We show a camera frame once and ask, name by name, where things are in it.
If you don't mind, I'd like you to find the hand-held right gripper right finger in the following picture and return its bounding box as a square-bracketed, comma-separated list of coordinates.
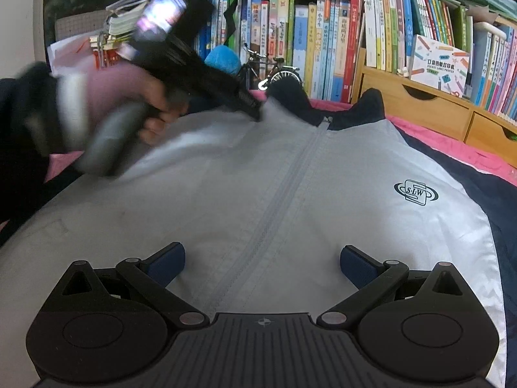
[317, 244, 465, 328]

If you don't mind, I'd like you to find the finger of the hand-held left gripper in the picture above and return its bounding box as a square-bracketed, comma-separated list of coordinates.
[225, 81, 264, 123]

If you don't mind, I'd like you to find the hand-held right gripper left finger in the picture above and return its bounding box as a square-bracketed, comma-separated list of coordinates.
[60, 242, 210, 328]

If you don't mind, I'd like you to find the white and navy jacket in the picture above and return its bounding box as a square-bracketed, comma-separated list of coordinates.
[0, 85, 517, 388]

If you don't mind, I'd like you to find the person's left forearm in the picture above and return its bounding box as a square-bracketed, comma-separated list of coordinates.
[0, 62, 140, 247]

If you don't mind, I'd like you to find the person's left hand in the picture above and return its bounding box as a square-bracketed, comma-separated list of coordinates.
[137, 73, 190, 146]

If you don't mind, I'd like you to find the small round blue plush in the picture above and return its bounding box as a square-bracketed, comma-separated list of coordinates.
[204, 45, 241, 76]

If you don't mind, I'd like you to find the model bicycle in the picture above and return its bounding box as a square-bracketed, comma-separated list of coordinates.
[237, 46, 304, 94]

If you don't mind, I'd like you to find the stack of papers and booklets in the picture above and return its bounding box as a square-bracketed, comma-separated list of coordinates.
[91, 0, 164, 51]

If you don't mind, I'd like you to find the red plastic crate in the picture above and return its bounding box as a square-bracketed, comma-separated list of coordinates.
[92, 44, 124, 70]

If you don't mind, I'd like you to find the row of colourful books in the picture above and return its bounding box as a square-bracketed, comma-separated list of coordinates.
[193, 0, 517, 127]

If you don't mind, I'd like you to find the white paper bag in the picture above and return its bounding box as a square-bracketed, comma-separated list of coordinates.
[46, 34, 102, 78]

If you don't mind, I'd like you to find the pink bunny print blanket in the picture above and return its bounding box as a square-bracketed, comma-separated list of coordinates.
[42, 89, 517, 189]

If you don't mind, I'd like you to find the wooden drawer organizer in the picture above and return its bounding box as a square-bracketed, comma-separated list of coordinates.
[351, 48, 517, 159]

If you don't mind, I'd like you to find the white label printer box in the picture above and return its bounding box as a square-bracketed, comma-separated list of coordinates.
[407, 34, 471, 98]

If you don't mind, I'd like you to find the black strap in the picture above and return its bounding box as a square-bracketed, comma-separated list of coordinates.
[222, 0, 259, 49]

